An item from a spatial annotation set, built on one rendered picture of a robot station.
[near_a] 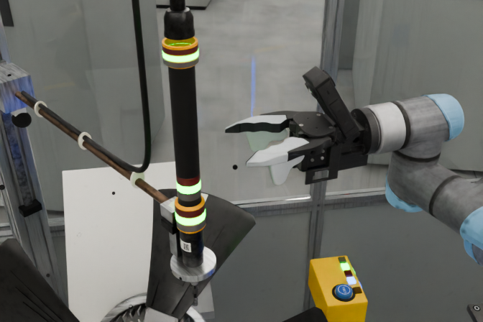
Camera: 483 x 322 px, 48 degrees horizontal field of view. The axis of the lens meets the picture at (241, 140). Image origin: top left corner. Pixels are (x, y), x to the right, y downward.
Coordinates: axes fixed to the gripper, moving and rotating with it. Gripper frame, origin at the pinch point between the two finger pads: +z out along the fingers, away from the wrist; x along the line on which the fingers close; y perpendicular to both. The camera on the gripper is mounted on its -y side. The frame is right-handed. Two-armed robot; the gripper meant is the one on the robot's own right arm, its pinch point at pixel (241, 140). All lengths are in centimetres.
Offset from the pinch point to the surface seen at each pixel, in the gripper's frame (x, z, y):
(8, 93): 51, 34, 11
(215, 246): 10.6, 1.4, 28.0
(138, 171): 10.7, 13.4, 9.1
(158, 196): 6.2, 11.3, 11.3
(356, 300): 15, -34, 59
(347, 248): 60, -59, 88
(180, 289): 8.3, 8.8, 34.1
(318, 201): 61, -47, 67
